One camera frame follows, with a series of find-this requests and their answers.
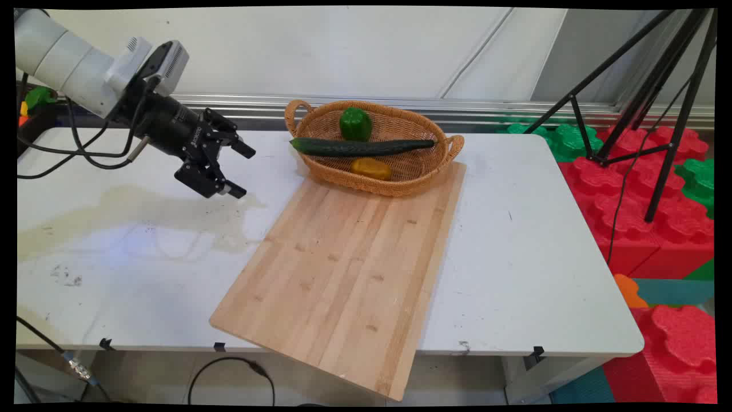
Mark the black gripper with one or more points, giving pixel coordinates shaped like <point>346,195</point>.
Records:
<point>168,126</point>

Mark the long dark green cucumber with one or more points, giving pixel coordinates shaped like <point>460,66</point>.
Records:
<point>360,147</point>

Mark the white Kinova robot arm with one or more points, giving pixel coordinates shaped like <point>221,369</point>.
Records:
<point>63,54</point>

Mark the green bell pepper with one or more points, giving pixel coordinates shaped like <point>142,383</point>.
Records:
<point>355,123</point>

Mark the yellow potato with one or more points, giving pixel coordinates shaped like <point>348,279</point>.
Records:
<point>372,169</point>

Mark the wooden cutting board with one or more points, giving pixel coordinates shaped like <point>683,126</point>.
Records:
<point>343,274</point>

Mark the black side tray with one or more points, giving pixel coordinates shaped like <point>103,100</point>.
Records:
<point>37,129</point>

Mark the green toy vegetable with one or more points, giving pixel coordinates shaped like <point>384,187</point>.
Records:
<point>39,97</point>

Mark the woven wicker basket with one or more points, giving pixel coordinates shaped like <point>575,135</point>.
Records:
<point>412,171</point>

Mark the green foam block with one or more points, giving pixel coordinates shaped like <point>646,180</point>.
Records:
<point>563,140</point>
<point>699,180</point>

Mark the white table leg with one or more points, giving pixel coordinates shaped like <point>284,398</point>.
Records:
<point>543,383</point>

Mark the large red foam block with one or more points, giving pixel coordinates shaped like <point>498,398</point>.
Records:
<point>629,223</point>

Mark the orange foam piece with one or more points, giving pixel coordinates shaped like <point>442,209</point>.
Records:
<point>628,290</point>

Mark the black tripod stand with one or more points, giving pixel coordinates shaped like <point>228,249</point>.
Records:
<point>666,149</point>

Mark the teal foam mat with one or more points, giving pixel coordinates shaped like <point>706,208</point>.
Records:
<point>680,292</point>

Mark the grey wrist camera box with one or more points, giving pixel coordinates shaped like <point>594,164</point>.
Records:
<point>173,62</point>

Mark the aluminium wall rail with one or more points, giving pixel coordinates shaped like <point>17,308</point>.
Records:
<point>492,109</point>

